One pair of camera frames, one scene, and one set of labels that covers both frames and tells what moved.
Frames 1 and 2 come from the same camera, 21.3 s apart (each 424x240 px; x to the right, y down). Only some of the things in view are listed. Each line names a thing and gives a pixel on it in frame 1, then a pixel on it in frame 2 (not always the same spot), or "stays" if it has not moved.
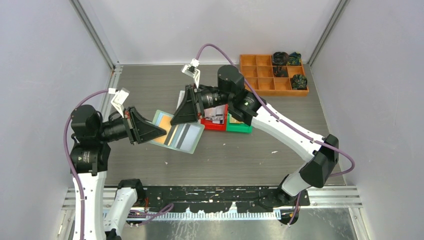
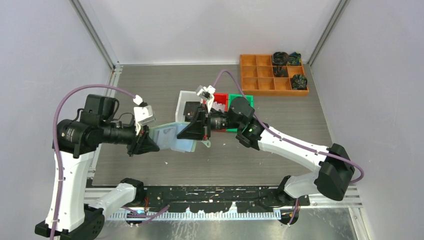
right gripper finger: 187,112 to 194,131
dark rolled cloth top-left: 280,58 stays
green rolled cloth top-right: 294,59 stays
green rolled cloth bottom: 299,81 stays
